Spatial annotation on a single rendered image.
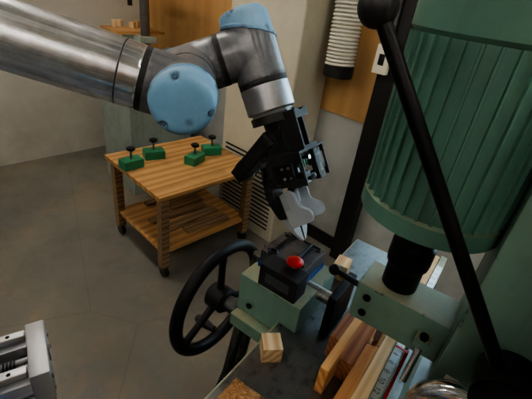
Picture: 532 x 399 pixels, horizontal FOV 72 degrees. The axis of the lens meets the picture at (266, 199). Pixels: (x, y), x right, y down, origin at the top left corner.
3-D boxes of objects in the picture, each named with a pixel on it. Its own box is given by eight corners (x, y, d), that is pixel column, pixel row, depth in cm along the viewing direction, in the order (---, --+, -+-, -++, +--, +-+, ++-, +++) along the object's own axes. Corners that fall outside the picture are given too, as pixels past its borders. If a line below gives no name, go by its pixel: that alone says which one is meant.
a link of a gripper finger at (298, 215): (317, 246, 57) (301, 190, 55) (287, 247, 60) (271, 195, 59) (327, 237, 59) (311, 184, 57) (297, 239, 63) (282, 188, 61)
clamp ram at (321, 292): (313, 290, 76) (322, 256, 71) (346, 309, 72) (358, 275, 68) (290, 316, 69) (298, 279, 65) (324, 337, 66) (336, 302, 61)
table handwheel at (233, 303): (256, 215, 89) (161, 274, 67) (329, 252, 79) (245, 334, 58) (245, 302, 103) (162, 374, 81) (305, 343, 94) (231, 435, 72)
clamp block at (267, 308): (276, 271, 85) (282, 241, 80) (328, 302, 78) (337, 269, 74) (235, 308, 74) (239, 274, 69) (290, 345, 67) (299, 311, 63)
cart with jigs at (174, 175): (198, 203, 271) (201, 119, 239) (250, 241, 239) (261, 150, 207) (111, 233, 228) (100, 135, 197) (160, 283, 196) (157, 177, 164)
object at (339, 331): (362, 301, 75) (368, 283, 73) (370, 305, 75) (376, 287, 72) (324, 354, 63) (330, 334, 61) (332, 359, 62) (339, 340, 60)
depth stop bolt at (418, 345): (399, 368, 56) (420, 324, 51) (412, 376, 55) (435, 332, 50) (395, 378, 54) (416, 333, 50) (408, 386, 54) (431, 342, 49)
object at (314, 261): (283, 245, 79) (286, 224, 76) (328, 269, 73) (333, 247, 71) (244, 275, 69) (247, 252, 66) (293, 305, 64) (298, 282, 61)
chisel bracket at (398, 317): (362, 297, 64) (374, 259, 60) (443, 341, 58) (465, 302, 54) (343, 321, 59) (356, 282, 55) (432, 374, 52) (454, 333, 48)
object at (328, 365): (366, 309, 73) (374, 289, 71) (373, 313, 73) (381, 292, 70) (313, 389, 57) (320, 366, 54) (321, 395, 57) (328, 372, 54)
